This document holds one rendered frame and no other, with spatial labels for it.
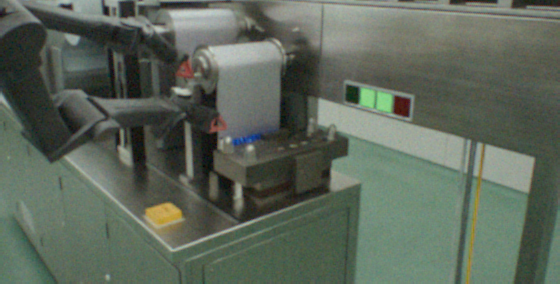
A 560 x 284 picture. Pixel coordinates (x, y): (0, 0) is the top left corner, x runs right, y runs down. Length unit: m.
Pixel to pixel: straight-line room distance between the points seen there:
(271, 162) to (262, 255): 0.26
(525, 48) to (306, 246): 0.80
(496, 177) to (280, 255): 2.78
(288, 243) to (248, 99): 0.45
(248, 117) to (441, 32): 0.63
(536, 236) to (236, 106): 0.89
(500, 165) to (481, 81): 2.77
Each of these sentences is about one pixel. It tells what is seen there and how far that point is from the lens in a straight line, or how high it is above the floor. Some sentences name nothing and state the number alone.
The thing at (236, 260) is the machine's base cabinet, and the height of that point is 0.80.
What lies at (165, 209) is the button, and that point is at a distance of 1.37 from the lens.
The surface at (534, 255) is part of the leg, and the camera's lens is 1.50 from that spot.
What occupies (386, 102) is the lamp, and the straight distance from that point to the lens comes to 1.41.
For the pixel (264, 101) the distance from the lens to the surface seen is 1.57.
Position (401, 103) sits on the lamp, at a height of 1.19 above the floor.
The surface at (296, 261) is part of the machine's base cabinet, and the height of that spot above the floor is 0.72.
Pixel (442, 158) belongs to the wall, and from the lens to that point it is 4.23.
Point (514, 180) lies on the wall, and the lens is 3.97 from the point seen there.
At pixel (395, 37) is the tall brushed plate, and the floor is 1.36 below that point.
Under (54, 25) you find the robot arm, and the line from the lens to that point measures 1.32.
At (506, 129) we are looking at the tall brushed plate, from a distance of 1.24.
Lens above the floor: 1.52
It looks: 17 degrees down
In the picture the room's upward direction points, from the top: 1 degrees clockwise
